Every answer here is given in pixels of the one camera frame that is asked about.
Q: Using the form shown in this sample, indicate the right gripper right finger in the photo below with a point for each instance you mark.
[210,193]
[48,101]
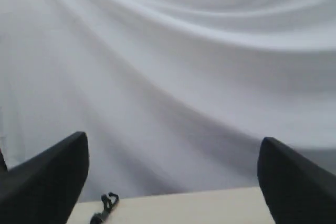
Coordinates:
[295,189]

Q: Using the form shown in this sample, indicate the white backdrop cloth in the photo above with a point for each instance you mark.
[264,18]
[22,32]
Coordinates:
[174,95]

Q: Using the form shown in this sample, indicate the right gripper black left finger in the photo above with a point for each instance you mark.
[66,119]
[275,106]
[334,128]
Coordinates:
[46,188]

